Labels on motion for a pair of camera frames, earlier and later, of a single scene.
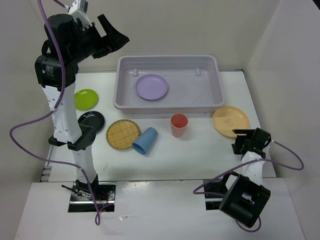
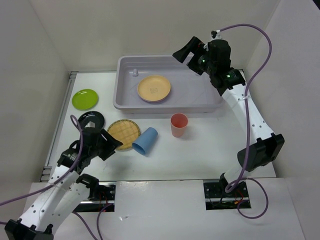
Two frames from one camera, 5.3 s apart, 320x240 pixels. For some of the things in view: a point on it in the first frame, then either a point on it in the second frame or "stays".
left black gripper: [115, 40] -> [111, 144]
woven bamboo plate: [121, 133] stays
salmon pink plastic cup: [178, 122] stays
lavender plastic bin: [168, 84] stays
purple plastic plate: [151, 86] -> [155, 101]
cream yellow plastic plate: [227, 118] -> [153, 88]
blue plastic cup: [144, 141] stays
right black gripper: [237, 146] -> [195, 44]
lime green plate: [85, 99] stays
